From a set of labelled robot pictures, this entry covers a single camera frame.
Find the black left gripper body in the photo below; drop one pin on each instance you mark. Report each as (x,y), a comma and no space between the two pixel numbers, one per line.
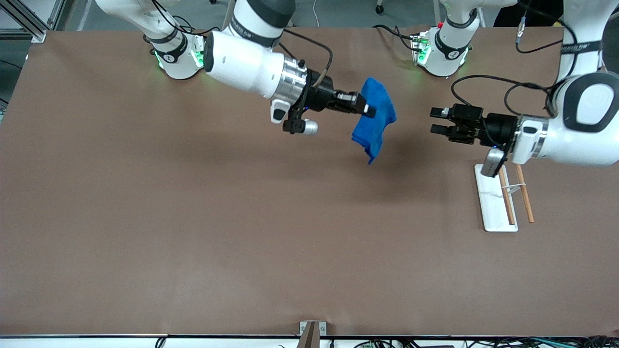
(500,128)

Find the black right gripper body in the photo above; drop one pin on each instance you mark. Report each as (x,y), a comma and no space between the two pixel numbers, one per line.
(321,96)

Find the blue microfibre towel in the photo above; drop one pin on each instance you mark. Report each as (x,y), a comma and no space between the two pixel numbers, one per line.
(377,125)

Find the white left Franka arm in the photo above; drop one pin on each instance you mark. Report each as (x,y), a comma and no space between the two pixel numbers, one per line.
(580,140)

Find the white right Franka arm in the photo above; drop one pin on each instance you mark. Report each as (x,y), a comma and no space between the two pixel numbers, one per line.
(242,63)

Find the black caster wheel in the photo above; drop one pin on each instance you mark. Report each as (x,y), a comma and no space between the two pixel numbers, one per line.
(380,8)

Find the white rack base plate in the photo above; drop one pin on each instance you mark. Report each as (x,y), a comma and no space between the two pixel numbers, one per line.
(491,208)

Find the metal table edge bracket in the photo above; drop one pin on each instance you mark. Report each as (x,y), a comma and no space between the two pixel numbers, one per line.
(312,331)

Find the aluminium frame profile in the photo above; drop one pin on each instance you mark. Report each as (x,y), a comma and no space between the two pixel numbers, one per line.
(29,26)

